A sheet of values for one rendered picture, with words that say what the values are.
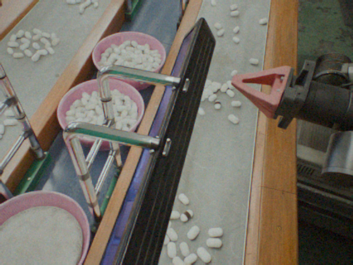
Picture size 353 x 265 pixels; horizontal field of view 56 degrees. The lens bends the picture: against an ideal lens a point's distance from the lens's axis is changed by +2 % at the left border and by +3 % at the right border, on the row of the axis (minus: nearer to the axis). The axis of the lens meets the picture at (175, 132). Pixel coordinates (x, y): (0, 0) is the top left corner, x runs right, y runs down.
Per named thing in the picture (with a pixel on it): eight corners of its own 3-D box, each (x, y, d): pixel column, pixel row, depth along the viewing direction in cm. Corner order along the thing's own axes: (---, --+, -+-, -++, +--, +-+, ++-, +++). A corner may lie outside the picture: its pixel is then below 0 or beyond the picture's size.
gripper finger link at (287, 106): (224, 105, 50) (285, 123, 49) (227, 82, 44) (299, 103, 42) (237, 69, 53) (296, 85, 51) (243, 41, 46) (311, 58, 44)
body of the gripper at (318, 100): (273, 127, 52) (322, 142, 50) (289, 98, 42) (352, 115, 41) (283, 91, 54) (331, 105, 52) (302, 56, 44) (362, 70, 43)
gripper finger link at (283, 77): (222, 111, 53) (281, 129, 51) (226, 91, 46) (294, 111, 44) (235, 76, 55) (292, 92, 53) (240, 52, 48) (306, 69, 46)
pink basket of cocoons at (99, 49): (172, 58, 134) (173, 38, 127) (154, 103, 118) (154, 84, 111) (110, 47, 137) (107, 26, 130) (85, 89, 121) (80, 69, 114)
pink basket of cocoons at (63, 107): (142, 96, 120) (140, 76, 113) (148, 154, 104) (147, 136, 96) (67, 100, 117) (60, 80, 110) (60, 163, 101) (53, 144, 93)
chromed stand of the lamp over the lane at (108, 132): (179, 187, 97) (191, 72, 62) (162, 255, 85) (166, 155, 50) (118, 173, 99) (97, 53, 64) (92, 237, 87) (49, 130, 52)
